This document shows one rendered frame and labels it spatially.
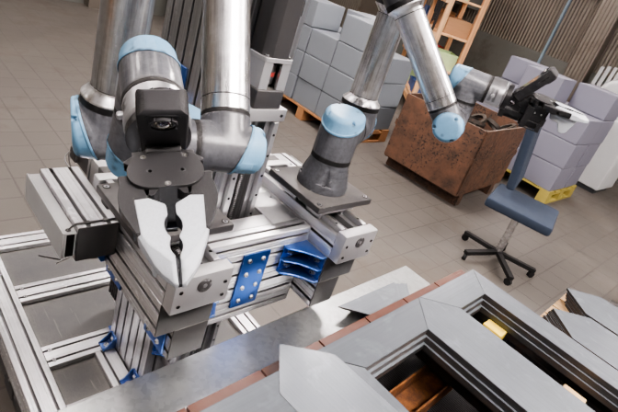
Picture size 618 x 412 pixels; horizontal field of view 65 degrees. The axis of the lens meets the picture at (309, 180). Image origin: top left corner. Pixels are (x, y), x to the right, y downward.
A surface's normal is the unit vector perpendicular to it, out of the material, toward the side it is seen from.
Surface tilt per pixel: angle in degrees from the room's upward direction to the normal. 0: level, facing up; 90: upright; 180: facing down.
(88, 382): 0
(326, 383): 0
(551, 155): 90
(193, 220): 20
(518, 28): 90
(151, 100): 46
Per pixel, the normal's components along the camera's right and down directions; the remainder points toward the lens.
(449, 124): -0.37, 0.29
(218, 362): 0.29, -0.86
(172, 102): 0.26, -0.28
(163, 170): 0.20, -0.69
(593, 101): -0.73, 0.07
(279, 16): -0.05, 0.41
